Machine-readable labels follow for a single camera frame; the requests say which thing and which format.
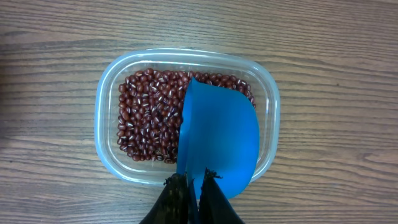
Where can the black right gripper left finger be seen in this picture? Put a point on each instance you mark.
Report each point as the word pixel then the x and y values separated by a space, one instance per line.
pixel 172 205

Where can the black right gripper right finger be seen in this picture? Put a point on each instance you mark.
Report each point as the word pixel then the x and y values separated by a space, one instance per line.
pixel 214 207

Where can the blue plastic measuring scoop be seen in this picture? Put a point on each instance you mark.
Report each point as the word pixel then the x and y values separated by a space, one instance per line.
pixel 219 132

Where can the red adzuki beans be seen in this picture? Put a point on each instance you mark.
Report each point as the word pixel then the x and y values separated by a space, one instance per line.
pixel 150 110

